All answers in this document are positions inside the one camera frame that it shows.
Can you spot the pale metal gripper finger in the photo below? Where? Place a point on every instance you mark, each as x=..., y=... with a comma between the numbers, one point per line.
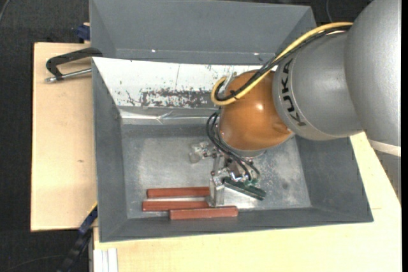
x=213, y=194
x=221, y=196

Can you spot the red-brown flat block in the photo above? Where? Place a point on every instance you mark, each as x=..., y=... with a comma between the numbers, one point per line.
x=173, y=205
x=178, y=192
x=204, y=213

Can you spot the grey metal bin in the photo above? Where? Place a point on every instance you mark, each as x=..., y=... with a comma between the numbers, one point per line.
x=165, y=28

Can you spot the pale wood flat board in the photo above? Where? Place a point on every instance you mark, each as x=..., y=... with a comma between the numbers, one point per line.
x=60, y=143

